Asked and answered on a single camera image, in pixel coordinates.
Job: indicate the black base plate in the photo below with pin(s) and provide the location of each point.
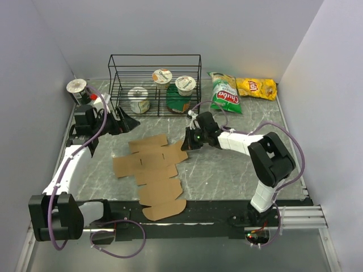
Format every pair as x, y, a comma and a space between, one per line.
200, 219

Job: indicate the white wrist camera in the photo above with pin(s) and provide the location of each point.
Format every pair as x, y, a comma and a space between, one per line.
98, 104
193, 123

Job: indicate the black chips can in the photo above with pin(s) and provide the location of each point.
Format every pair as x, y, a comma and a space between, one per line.
78, 90

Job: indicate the green lidded brown jar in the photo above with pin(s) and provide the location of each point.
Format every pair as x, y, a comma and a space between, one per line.
175, 102

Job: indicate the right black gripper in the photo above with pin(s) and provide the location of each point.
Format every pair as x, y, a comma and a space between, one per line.
189, 144

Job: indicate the orange yogurt cup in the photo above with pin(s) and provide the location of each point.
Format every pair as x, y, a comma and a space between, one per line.
162, 78

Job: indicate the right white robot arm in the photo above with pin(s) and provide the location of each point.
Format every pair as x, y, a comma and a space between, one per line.
271, 159

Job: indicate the pale yogurt cup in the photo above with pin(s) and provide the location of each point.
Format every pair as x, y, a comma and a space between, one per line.
138, 100

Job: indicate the white yogurt cup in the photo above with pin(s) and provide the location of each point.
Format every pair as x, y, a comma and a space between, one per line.
185, 85

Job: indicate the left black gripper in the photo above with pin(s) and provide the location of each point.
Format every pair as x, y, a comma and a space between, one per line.
126, 124

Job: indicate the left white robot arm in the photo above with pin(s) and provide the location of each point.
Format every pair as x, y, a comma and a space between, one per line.
55, 214

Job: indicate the green Chuba chips bag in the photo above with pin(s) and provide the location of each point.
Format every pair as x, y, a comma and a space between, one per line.
225, 93

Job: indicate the black wire rack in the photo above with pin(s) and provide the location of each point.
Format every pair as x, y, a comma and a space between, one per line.
127, 71

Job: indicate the brown cardboard box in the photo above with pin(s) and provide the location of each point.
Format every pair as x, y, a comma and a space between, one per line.
152, 162

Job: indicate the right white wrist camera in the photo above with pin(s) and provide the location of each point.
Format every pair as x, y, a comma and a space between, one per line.
193, 123

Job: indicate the yellow Lays chips bag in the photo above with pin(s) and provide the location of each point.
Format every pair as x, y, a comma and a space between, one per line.
258, 88

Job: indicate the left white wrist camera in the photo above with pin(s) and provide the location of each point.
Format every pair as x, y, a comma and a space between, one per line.
98, 104

